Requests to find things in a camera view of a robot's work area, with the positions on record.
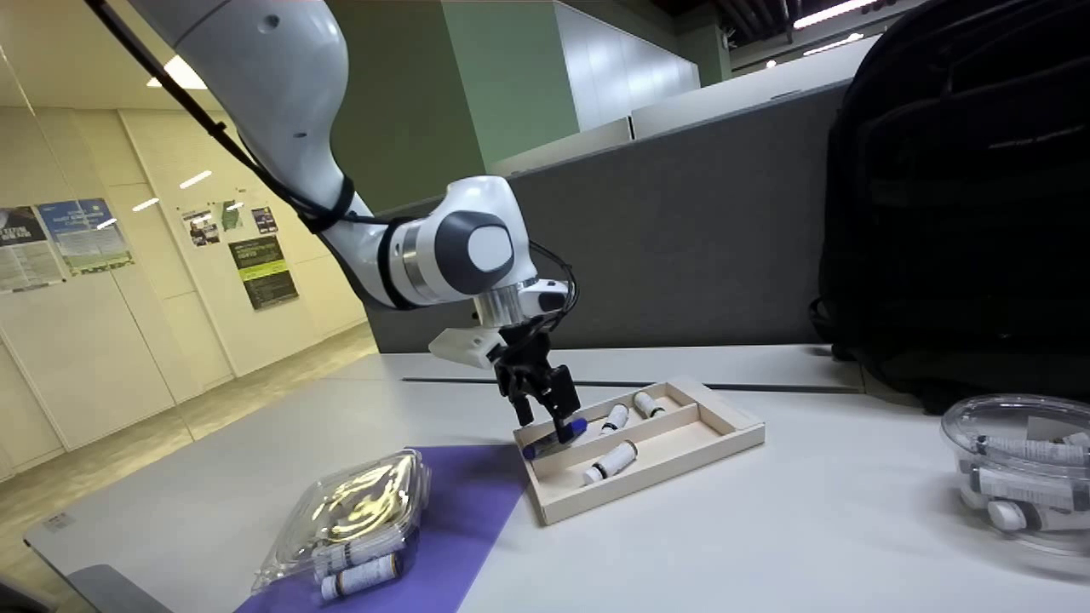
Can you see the shallow wooden compartment box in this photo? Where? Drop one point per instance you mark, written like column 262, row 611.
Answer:
column 670, row 464

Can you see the blue wall poster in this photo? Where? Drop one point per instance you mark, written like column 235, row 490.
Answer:
column 85, row 232

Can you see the clear plastic bowl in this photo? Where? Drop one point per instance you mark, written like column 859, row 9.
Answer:
column 1023, row 478

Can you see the black backpack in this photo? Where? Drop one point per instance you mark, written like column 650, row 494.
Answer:
column 965, row 207

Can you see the blue marker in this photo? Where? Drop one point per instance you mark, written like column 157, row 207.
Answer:
column 572, row 429

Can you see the clear plastic marker package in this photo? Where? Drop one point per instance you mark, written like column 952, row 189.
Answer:
column 352, row 513

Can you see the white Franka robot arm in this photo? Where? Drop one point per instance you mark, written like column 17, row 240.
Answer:
column 282, row 105

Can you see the grey desk partition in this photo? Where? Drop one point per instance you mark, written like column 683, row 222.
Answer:
column 702, row 226

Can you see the grey wall poster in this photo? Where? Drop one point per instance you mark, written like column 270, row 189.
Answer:
column 25, row 247

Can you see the white marker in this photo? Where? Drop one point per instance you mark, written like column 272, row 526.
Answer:
column 647, row 405
column 612, row 460
column 613, row 417

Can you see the small photo wall poster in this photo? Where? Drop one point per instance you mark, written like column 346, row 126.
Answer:
column 203, row 226

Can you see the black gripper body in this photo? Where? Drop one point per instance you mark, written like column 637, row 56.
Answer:
column 524, row 364

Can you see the dark green wall poster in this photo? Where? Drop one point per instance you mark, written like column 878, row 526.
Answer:
column 262, row 273

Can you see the purple mat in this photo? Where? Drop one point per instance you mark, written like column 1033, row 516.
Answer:
column 476, row 513

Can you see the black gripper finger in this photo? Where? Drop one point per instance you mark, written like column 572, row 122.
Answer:
column 559, row 405
column 520, row 406

